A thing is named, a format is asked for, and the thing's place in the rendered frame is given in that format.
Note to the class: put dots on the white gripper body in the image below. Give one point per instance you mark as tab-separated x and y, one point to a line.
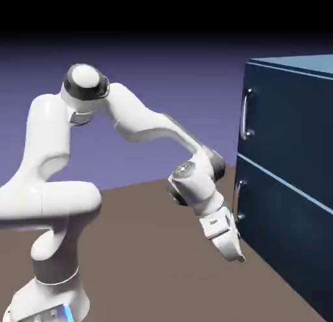
229	245

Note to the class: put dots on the dark blue cabinet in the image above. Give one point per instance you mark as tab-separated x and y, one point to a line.
291	171

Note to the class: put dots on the large dark blue cabinet door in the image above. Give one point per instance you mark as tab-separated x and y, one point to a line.
291	124

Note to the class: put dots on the small dark blue cabinet door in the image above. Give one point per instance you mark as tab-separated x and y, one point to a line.
286	249

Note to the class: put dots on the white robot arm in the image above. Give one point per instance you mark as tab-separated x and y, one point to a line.
52	199

